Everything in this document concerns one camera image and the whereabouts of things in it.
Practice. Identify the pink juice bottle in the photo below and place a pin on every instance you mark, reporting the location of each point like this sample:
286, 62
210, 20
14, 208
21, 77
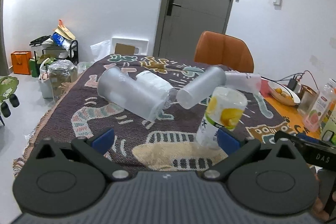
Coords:
319, 108

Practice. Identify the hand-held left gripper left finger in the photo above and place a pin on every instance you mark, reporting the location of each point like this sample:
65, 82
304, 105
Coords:
103, 140

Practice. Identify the black shoe rack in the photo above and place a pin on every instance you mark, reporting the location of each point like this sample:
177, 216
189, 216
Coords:
73, 53

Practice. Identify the white flat box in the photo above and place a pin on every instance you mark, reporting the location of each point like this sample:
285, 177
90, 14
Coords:
131, 41

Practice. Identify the large frosted plastic cup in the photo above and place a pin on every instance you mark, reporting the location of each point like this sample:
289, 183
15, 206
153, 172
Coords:
126, 92

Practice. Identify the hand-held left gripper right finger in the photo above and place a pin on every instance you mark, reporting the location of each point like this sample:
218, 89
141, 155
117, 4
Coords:
227, 142

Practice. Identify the white light switch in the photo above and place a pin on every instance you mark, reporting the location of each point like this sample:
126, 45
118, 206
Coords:
277, 0

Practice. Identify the large clear plastic jar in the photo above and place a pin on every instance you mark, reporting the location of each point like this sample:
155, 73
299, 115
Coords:
63, 77

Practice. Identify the glass jar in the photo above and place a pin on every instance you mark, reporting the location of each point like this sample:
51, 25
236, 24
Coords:
307, 104

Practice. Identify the printed blanket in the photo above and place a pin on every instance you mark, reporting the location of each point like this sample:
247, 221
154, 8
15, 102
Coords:
123, 134

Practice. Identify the orange cat print cloth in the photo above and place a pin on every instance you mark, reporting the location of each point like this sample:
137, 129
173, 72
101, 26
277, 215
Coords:
286, 119

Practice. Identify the orange chair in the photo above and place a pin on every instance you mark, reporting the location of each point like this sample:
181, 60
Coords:
223, 49

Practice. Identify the brown cardboard piece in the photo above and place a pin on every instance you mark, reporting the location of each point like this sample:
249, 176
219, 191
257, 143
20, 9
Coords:
126, 48

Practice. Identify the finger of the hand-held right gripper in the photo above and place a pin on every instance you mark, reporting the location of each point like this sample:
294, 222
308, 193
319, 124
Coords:
288, 141
307, 138

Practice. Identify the brown paper bag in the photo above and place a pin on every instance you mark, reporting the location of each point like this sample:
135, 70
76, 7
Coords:
65, 31

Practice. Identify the orange box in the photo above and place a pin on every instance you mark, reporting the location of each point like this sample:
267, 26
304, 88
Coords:
20, 62

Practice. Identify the white plastic bag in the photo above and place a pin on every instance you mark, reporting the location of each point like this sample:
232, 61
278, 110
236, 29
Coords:
101, 50

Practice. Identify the green box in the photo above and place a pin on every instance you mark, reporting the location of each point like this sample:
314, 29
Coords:
34, 67

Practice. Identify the white shopping bag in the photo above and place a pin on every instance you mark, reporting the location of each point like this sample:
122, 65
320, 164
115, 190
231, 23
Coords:
46, 86

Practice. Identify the small frosted plastic cup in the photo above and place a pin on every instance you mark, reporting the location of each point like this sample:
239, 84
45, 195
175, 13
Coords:
200, 87

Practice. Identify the black flat item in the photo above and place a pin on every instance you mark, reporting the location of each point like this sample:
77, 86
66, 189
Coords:
39, 40

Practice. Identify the white bowl of oranges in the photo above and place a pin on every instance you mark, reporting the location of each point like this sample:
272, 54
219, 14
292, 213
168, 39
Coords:
283, 94

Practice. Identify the person's right hand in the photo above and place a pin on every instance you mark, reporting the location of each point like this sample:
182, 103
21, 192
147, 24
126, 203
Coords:
319, 209

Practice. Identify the blue and white bag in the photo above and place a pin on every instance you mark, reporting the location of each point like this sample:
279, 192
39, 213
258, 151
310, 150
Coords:
59, 39

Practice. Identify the green drink carton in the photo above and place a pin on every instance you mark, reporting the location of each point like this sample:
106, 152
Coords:
330, 127

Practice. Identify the lemon print cup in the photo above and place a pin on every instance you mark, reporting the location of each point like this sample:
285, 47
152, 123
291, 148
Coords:
223, 111

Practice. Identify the copper cup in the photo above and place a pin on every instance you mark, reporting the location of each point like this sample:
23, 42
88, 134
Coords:
308, 89

